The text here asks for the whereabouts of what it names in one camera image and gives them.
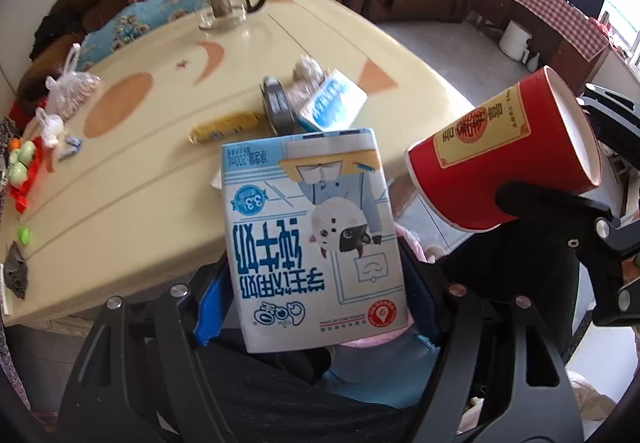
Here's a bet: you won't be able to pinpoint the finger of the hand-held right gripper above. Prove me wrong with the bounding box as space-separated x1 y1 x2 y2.
575 83 640 158
495 180 640 329

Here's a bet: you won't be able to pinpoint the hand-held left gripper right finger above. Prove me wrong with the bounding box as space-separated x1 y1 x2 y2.
397 255 586 443

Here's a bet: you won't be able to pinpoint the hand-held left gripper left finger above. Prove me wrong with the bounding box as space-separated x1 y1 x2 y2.
55 263 237 443

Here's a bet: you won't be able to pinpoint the red paper cup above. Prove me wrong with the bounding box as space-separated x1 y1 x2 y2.
404 65 605 231

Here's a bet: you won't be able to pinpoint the trash bin with pink bag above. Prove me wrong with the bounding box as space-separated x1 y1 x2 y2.
317 220 448 411

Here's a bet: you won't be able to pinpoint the blue white milk carton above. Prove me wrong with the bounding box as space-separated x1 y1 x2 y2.
221 127 408 355

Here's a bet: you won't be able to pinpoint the person's black pants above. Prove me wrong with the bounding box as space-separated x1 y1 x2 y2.
190 223 591 443

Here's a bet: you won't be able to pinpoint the white enamel pot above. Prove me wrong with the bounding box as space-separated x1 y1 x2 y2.
498 20 532 61

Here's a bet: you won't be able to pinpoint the yellow snack wrapper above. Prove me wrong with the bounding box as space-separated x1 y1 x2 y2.
189 112 261 144

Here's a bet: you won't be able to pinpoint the dark crumpled wrapper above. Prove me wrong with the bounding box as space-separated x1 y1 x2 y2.
2 240 30 299

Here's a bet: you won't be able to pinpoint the grey tape roll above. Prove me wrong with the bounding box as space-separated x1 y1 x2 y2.
261 77 296 136

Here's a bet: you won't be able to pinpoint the blue white candy wrappers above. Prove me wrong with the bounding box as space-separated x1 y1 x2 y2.
59 135 83 161

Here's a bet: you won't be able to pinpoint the blue white tissue packet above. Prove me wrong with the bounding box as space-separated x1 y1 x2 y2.
297 69 369 132

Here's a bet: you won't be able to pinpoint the red plastic bag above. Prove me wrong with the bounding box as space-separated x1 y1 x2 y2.
7 95 51 214

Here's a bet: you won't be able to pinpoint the small clear plastic bag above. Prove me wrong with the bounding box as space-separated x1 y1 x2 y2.
34 107 66 146

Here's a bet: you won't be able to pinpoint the crumpled beige paper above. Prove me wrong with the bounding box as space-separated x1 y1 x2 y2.
285 54 328 111

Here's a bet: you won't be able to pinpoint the clear bag of nuts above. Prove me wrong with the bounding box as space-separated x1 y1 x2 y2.
46 43 102 116

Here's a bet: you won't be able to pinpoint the black white patterned cloth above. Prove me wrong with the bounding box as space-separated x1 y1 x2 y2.
0 115 36 416

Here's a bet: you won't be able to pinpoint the blue floral cloth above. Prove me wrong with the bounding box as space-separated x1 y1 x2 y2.
80 0 211 71

